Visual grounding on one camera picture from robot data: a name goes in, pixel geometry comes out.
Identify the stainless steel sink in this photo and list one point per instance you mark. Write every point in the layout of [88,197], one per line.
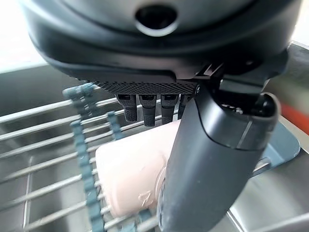
[265,193]

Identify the roll-up steel drying rack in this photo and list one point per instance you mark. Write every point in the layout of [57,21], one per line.
[53,154]

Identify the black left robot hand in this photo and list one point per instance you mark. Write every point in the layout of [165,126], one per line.
[149,55]

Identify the pale pink plastic cup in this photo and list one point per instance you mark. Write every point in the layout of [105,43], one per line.
[130,174]

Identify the orange object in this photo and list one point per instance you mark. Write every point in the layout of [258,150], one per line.
[294,116]

